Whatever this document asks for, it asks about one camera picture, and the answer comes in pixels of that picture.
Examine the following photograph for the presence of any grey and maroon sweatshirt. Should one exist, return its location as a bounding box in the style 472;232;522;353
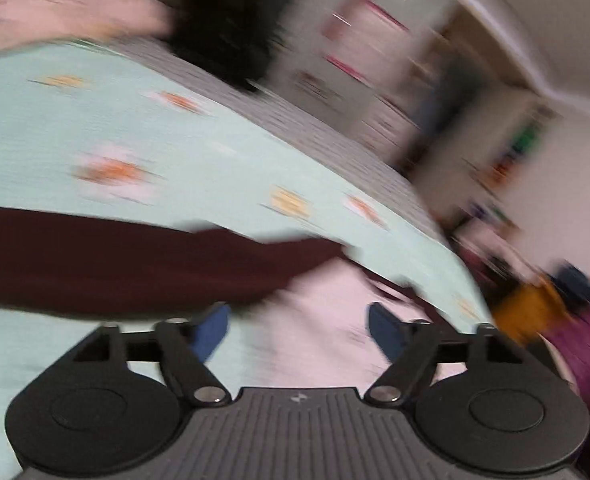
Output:
0;204;480;397

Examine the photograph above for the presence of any yellow wooden desk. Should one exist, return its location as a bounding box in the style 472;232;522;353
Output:
492;280;566;346

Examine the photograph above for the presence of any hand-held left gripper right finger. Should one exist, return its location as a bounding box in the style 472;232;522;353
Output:
365;302;533;408

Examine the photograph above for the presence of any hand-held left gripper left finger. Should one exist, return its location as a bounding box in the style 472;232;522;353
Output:
62;302;232;408

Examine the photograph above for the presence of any pink floral pillow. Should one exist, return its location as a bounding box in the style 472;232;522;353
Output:
0;0;176;61

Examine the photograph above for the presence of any bee print quilted bedspread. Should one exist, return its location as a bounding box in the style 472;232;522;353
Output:
0;37;496;466

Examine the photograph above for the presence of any pale blue wardrobe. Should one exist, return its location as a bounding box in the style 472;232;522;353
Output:
265;0;560;211

